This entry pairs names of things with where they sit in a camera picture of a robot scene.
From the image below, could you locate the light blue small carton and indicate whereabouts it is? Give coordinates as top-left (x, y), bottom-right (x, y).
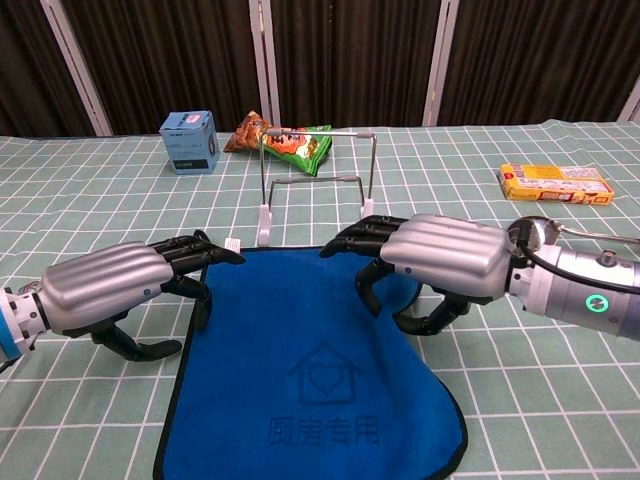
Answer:
top-left (158, 108), bottom-right (221, 175)

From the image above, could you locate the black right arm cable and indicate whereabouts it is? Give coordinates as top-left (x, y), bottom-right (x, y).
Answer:
top-left (509, 224), bottom-right (571, 281)

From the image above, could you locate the yellow flat food box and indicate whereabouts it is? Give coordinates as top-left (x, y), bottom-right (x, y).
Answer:
top-left (498, 163), bottom-right (615, 206)

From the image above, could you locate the metal wire rack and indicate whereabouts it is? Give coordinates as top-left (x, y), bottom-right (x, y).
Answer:
top-left (257, 127), bottom-right (377, 247)

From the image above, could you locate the white partition post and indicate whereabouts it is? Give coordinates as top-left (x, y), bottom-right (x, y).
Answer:
top-left (617, 92), bottom-right (640, 124)
top-left (39, 0), bottom-right (114, 137)
top-left (248, 0), bottom-right (282, 127)
top-left (423, 0), bottom-right (460, 127)

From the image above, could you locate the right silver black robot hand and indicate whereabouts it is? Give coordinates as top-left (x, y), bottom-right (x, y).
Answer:
top-left (319, 214), bottom-right (516, 336)

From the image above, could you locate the green grid tablecloth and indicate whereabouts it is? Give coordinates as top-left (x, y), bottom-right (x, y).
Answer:
top-left (0, 118), bottom-right (640, 480)

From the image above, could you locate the steel ladle with black handle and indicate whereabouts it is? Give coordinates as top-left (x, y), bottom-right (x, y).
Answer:
top-left (507, 215), bottom-right (640, 246)

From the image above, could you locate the blue towel with black trim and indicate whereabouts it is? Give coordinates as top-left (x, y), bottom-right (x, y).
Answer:
top-left (152, 244), bottom-right (470, 480)

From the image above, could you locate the orange green snack bag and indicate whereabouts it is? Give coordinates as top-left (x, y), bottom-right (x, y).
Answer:
top-left (222, 110), bottom-right (334, 178)

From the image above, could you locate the dark corrugated partition panel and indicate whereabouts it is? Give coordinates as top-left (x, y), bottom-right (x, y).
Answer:
top-left (54, 0), bottom-right (261, 136)
top-left (434, 0), bottom-right (640, 126)
top-left (267, 0), bottom-right (444, 129)
top-left (0, 0), bottom-right (96, 137)

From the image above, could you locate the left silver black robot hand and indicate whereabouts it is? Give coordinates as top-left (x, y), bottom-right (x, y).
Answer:
top-left (42, 230), bottom-right (246, 362)

